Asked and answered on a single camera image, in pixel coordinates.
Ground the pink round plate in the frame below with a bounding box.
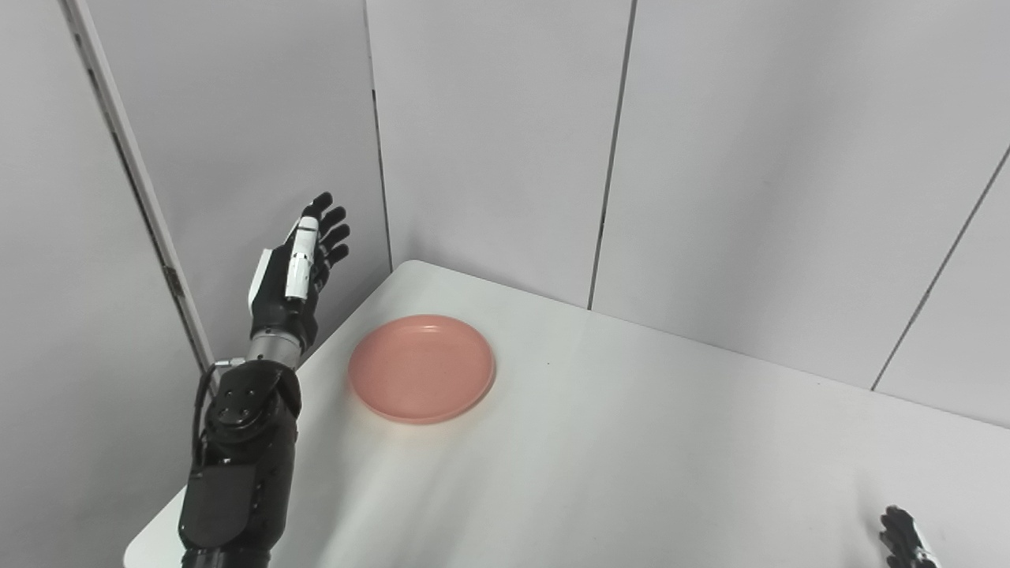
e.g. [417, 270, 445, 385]
[348, 314, 496, 425]

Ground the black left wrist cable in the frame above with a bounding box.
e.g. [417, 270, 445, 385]
[193, 357, 247, 466]

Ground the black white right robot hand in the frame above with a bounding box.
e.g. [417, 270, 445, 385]
[879, 505, 944, 568]

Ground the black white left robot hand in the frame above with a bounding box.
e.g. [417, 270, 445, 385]
[248, 192, 351, 349]

